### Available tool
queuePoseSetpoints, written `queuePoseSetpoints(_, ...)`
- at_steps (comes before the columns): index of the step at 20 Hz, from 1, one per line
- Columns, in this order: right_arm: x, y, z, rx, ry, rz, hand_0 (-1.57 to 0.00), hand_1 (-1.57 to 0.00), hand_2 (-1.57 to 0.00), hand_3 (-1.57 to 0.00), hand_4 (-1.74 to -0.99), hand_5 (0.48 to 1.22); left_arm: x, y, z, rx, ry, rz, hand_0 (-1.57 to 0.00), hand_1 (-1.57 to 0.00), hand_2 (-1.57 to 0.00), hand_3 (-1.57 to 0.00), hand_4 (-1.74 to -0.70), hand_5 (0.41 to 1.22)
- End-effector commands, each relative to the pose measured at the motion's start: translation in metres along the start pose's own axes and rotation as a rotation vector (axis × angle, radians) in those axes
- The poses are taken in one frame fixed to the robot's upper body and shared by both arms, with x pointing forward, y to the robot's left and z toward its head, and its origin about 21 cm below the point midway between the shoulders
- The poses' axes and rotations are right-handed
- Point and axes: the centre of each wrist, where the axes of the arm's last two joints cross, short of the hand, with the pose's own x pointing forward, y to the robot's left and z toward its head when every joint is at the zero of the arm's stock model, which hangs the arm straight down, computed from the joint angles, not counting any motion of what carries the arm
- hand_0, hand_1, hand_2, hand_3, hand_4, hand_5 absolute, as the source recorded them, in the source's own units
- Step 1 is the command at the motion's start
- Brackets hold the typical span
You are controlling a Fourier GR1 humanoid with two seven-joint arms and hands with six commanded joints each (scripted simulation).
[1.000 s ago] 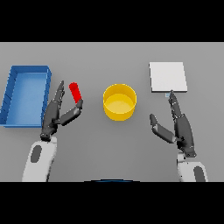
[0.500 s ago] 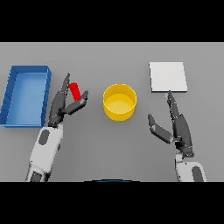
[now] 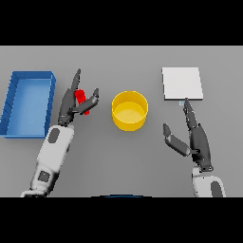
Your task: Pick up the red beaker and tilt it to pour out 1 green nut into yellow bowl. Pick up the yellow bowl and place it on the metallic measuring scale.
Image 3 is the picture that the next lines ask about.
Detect yellow bowl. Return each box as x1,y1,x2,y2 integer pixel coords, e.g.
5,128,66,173
111,90,149,132

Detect pale square measuring scale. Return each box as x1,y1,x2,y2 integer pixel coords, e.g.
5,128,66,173
161,66,204,106

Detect blue tray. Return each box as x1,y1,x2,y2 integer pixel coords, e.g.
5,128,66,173
0,70,57,140

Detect red beaker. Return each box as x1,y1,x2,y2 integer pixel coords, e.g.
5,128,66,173
74,89,90,116

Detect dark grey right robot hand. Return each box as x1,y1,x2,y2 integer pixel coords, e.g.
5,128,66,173
162,97,215,173

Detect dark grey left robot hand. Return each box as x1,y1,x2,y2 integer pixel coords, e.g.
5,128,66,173
57,67,101,127

